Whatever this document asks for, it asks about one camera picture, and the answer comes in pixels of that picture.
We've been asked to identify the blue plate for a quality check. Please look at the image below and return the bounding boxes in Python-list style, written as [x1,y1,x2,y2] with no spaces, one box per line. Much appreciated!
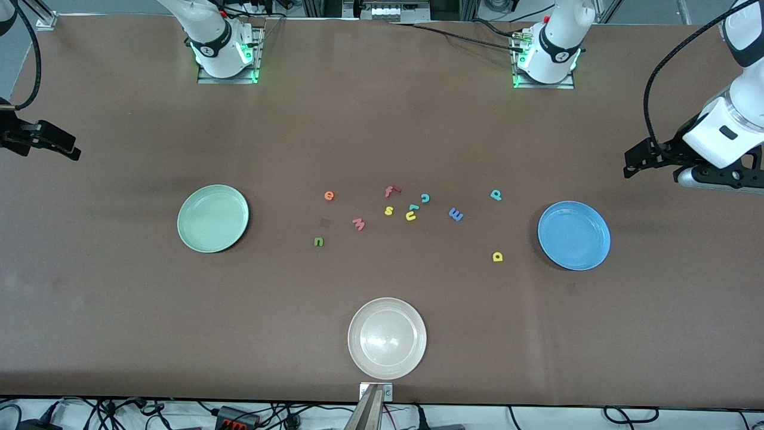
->
[537,201,612,272]

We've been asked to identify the green plate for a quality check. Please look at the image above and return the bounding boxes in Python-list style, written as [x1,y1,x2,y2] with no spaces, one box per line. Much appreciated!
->
[177,185,249,254]

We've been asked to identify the grey socket strip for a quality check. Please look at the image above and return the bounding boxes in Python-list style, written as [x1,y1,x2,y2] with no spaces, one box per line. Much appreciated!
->
[355,0,432,23]

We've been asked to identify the black red power strip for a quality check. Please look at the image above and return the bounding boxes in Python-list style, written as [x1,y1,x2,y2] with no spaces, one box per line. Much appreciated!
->
[216,406,261,430]

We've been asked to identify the white plate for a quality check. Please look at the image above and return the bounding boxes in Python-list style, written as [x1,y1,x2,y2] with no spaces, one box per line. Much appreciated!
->
[347,297,428,380]

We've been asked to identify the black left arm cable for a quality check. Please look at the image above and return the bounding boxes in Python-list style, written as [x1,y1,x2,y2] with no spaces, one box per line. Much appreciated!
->
[643,0,744,150]

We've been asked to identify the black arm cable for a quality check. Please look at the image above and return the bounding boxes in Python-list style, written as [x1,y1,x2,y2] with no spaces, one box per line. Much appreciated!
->
[0,0,42,112]
[643,0,744,150]

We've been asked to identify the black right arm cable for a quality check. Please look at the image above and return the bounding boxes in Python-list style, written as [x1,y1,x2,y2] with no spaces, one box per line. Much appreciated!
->
[0,0,42,112]

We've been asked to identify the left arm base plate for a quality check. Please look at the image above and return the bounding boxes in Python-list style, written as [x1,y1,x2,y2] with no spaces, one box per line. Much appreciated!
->
[512,30,576,90]

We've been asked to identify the aluminium frame profile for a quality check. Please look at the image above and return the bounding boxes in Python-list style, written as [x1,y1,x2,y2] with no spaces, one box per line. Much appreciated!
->
[21,0,58,30]

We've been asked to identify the short black table cable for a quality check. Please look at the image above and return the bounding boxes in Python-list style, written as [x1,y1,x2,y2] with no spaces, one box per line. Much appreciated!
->
[472,18,523,40]

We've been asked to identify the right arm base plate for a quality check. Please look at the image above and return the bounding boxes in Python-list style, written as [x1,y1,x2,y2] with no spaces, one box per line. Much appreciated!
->
[197,27,264,85]

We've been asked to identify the long black table cable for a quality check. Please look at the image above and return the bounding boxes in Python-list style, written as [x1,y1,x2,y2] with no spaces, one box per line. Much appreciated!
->
[388,21,527,53]

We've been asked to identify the looped black floor cable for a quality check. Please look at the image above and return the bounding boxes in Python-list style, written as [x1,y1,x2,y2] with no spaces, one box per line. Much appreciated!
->
[603,406,661,425]

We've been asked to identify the metal post bracket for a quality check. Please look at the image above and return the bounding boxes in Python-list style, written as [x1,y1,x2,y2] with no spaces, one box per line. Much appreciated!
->
[359,382,394,401]

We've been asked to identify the aluminium camera post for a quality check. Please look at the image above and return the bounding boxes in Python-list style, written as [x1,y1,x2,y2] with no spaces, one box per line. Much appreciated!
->
[343,384,386,430]

